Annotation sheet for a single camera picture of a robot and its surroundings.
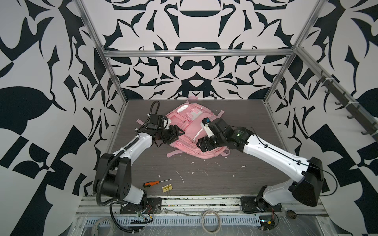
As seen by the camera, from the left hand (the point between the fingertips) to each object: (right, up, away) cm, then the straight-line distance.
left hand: (183, 132), depth 85 cm
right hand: (+11, -3, -9) cm, 14 cm away
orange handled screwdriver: (-19, -27, -5) cm, 33 cm away
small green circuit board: (+41, -41, -14) cm, 59 cm away
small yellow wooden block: (-8, -28, -7) cm, 30 cm away
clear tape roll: (+10, -41, -17) cm, 46 cm away
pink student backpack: (+3, +9, +12) cm, 15 cm away
